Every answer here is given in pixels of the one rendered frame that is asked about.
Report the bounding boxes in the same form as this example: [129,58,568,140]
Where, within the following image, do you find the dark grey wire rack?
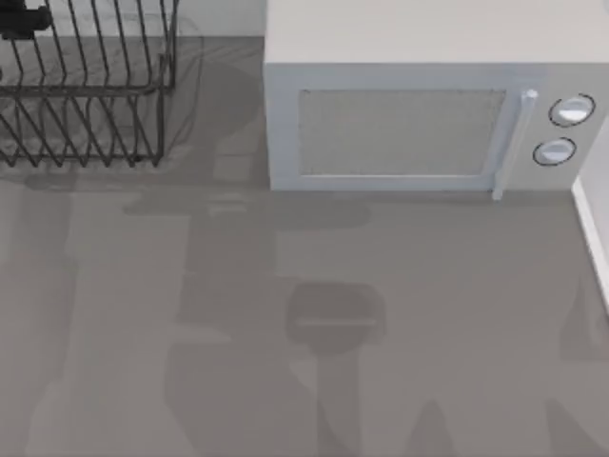
[0,0,181,169]

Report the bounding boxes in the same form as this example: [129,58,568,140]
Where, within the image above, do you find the large white microwave knob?
[547,92,598,129]

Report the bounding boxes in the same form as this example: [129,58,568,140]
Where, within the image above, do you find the small white microwave knob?
[531,136,579,168]

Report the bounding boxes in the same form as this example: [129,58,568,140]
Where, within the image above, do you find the pale microwave oven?
[263,0,609,202]

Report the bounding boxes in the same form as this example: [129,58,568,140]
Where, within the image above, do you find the microwave oven door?
[265,63,521,192]

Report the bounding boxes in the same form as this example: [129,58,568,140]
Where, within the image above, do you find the white microwave door handle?
[491,89,540,202]

